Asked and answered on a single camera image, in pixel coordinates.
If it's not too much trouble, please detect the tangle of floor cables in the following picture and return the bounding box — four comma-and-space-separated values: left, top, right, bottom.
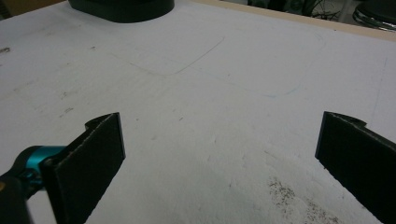
247, 0, 343, 21

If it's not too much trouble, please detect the black round stool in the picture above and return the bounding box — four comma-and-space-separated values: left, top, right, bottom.
351, 0, 396, 33

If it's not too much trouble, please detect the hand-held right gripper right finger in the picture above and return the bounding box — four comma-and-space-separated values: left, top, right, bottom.
314, 110, 396, 224

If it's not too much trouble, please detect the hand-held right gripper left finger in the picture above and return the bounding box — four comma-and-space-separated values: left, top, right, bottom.
40, 112, 127, 224

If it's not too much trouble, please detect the black rack with oval base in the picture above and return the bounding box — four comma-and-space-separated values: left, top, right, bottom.
67, 0, 176, 24

